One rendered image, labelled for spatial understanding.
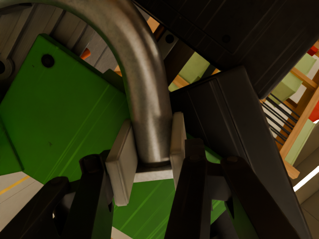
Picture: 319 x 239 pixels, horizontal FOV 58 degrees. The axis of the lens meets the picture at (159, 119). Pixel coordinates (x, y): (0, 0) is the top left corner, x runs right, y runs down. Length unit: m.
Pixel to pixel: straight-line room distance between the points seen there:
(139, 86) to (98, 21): 0.05
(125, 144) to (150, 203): 0.10
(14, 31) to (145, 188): 0.17
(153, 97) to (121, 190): 0.06
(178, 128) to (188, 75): 2.82
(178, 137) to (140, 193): 0.11
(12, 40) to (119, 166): 0.15
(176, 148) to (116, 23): 0.08
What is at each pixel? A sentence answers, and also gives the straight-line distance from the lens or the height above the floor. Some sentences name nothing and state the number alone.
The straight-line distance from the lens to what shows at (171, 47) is 0.34.
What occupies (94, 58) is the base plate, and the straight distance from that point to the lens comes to 0.78.
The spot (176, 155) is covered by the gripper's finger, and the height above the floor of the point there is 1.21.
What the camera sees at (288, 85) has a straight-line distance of 3.50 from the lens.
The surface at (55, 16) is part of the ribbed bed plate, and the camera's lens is 0.25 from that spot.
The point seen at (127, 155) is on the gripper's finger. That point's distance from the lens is 0.18.
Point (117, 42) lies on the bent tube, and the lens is 0.19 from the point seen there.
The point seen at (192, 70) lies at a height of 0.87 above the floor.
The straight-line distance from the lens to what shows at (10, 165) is 0.28.
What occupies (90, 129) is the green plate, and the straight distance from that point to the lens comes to 0.24.
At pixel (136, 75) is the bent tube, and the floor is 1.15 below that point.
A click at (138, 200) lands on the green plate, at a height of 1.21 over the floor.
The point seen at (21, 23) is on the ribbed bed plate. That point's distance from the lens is 0.26.
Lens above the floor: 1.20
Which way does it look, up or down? 5 degrees down
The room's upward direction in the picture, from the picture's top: 129 degrees clockwise
